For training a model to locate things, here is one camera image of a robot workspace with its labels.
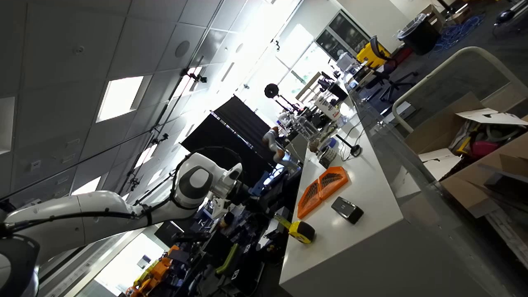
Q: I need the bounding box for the yellow black measuring tape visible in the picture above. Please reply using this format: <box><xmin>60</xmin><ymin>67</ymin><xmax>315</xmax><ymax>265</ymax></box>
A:
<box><xmin>274</xmin><ymin>214</ymin><xmax>316</xmax><ymax>244</ymax></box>

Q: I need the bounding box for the black backdrop screen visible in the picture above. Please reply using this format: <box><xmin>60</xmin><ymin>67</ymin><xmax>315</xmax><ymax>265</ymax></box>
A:
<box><xmin>181</xmin><ymin>95</ymin><xmax>276</xmax><ymax>187</ymax></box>

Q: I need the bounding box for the orange drill bit case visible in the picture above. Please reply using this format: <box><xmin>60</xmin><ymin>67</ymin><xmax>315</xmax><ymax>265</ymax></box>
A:
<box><xmin>297</xmin><ymin>166</ymin><xmax>349</xmax><ymax>219</ymax></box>

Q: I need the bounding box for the black calculator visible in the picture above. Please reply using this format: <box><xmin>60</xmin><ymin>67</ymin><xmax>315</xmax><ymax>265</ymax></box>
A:
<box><xmin>319</xmin><ymin>146</ymin><xmax>339</xmax><ymax>169</ymax></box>

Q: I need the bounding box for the small black box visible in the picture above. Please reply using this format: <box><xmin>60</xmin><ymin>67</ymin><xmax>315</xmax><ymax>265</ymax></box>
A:
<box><xmin>331</xmin><ymin>196</ymin><xmax>365</xmax><ymax>225</ymax></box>

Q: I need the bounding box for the black round lamp on stand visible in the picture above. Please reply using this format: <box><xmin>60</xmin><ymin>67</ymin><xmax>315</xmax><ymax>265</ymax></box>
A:
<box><xmin>264</xmin><ymin>83</ymin><xmax>302</xmax><ymax>115</ymax></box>

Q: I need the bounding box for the black desk microphone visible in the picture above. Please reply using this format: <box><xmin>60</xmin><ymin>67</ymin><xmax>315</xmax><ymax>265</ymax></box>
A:
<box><xmin>335</xmin><ymin>134</ymin><xmax>363</xmax><ymax>158</ymax></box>

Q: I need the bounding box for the orange machine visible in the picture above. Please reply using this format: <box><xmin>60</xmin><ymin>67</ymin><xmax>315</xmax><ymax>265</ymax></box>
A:
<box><xmin>125</xmin><ymin>245</ymin><xmax>181</xmax><ymax>297</ymax></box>

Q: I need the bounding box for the yellow bin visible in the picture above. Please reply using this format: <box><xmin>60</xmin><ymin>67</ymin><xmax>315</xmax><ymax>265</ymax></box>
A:
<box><xmin>356</xmin><ymin>41</ymin><xmax>391</xmax><ymax>69</ymax></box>

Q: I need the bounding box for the glass door cabinet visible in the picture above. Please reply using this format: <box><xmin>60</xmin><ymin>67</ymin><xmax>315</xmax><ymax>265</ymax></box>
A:
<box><xmin>315</xmin><ymin>10</ymin><xmax>372</xmax><ymax>62</ymax></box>

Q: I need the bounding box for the black office chair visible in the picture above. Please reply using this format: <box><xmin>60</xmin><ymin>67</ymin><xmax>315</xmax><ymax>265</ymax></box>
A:
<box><xmin>365</xmin><ymin>36</ymin><xmax>420</xmax><ymax>104</ymax></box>

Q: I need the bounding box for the open cardboard box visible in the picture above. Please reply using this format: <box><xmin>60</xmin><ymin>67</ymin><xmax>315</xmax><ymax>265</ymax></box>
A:
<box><xmin>403</xmin><ymin>92</ymin><xmax>528</xmax><ymax>219</ymax></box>

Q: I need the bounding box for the black trash bin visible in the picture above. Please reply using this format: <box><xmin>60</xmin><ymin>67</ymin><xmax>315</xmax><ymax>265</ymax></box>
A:
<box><xmin>397</xmin><ymin>14</ymin><xmax>440</xmax><ymax>56</ymax></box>

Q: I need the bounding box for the white tubular frame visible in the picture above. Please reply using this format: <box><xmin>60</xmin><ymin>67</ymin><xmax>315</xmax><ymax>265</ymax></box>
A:
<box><xmin>391</xmin><ymin>46</ymin><xmax>528</xmax><ymax>133</ymax></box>

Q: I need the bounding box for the coil of blue cable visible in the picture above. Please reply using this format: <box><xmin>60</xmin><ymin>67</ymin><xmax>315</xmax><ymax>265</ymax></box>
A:
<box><xmin>432</xmin><ymin>14</ymin><xmax>486</xmax><ymax>52</ymax></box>

